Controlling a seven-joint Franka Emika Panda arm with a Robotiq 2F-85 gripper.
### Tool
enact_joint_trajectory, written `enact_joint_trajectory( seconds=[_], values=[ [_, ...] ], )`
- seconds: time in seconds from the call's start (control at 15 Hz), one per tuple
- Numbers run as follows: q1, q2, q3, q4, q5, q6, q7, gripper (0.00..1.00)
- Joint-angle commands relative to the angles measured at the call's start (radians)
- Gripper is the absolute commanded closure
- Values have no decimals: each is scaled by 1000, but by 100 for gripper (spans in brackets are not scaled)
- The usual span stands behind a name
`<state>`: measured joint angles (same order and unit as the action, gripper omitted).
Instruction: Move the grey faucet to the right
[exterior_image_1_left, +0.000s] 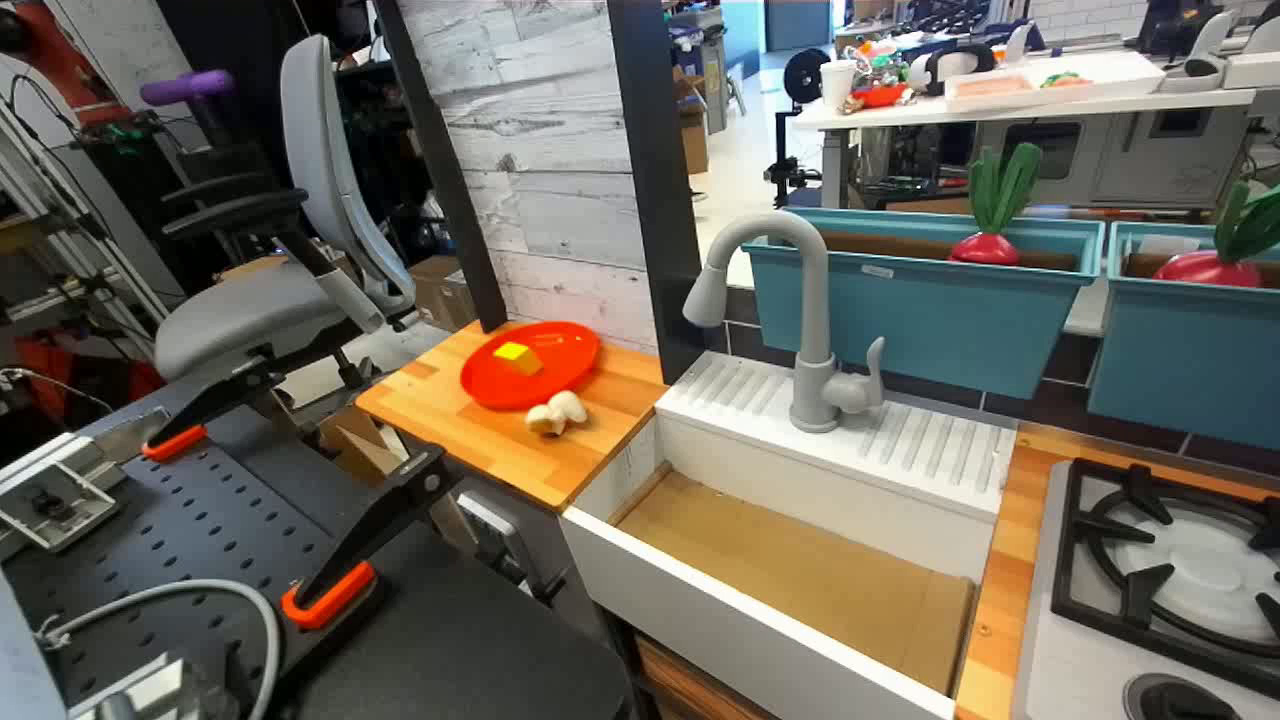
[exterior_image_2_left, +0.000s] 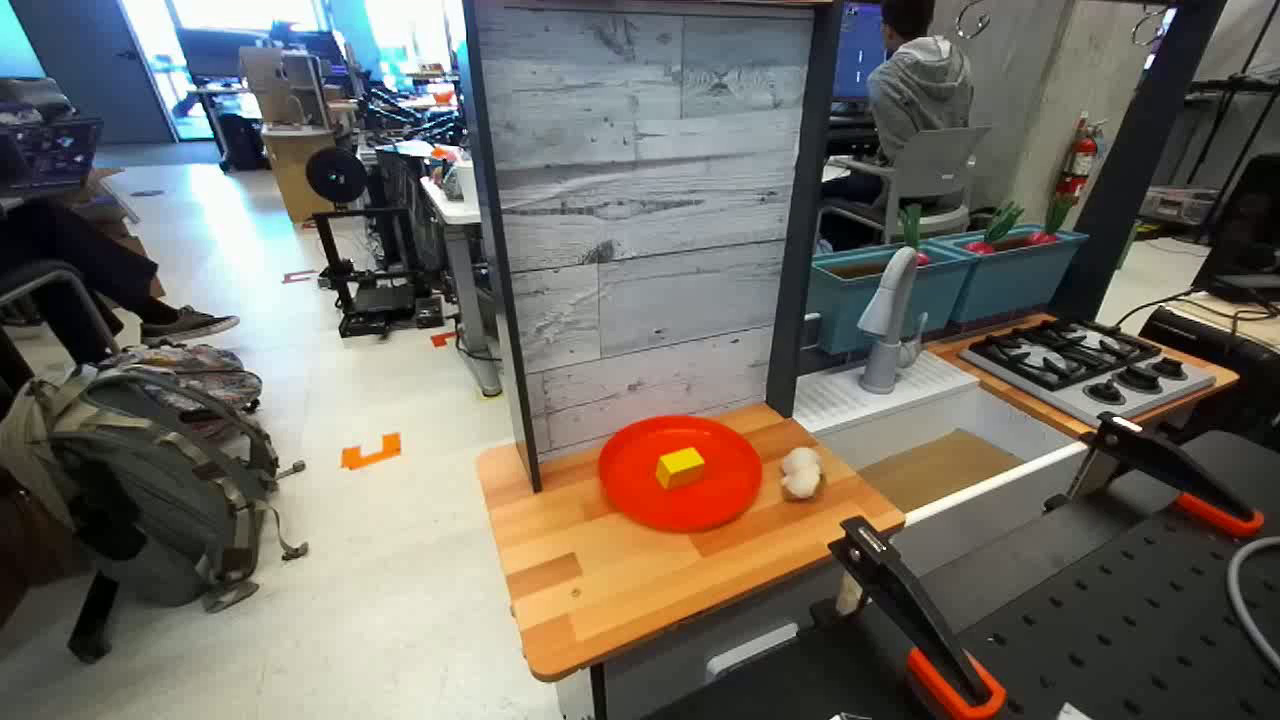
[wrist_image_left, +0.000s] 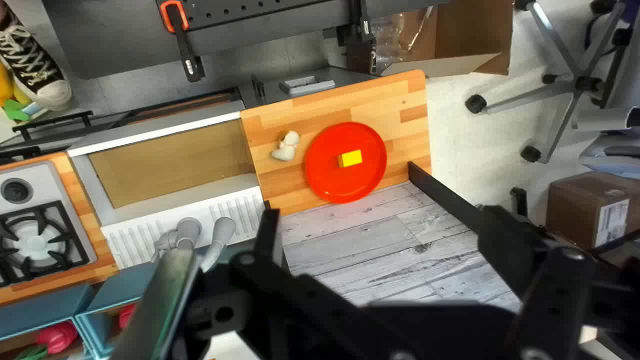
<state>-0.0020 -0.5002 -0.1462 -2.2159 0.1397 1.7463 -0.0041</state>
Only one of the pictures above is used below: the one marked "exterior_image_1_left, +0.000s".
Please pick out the far black orange clamp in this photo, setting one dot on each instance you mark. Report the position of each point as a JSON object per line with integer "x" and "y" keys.
{"x": 250, "y": 385}

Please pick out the white garlic bulb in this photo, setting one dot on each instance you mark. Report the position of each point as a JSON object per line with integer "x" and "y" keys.
{"x": 554, "y": 417}

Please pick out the grey toy faucet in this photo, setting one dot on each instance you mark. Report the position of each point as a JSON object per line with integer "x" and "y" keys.
{"x": 823, "y": 395}

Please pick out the near black orange clamp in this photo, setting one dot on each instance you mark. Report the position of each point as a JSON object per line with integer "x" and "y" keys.
{"x": 349, "y": 574}

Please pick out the left teal planter box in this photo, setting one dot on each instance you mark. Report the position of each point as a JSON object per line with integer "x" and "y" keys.
{"x": 946, "y": 322}

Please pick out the red plastic plate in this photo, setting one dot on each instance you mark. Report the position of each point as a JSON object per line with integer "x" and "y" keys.
{"x": 568, "y": 356}

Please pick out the right toy radish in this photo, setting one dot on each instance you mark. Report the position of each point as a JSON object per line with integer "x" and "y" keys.
{"x": 1244, "y": 228}

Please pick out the wood panel backdrop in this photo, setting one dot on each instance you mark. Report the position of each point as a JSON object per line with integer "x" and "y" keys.
{"x": 554, "y": 137}

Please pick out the grey office chair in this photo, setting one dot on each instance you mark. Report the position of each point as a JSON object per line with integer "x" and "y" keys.
{"x": 337, "y": 277}

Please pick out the toy gas stove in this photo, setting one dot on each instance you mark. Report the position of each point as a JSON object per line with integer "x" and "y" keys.
{"x": 1151, "y": 600}

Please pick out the left toy radish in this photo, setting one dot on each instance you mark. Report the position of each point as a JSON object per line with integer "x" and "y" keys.
{"x": 999, "y": 193}

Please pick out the teal planter box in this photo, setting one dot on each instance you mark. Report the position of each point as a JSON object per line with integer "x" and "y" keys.
{"x": 946, "y": 322}
{"x": 1195, "y": 356}

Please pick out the white toy sink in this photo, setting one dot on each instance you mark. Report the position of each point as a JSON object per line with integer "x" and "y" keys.
{"x": 813, "y": 574}

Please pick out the white background table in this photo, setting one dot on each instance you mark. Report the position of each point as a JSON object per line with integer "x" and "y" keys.
{"x": 1146, "y": 137}

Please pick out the toy radish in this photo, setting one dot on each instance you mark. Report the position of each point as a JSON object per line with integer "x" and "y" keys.
{"x": 1244, "y": 228}
{"x": 999, "y": 193}

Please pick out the black orange clamp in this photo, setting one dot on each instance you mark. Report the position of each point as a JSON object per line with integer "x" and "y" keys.
{"x": 250, "y": 385}
{"x": 349, "y": 574}

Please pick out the yellow cheese block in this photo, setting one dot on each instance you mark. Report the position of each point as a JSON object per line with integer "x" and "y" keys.
{"x": 517, "y": 356}

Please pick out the right teal planter box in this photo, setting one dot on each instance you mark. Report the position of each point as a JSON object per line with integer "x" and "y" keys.
{"x": 1195, "y": 356}

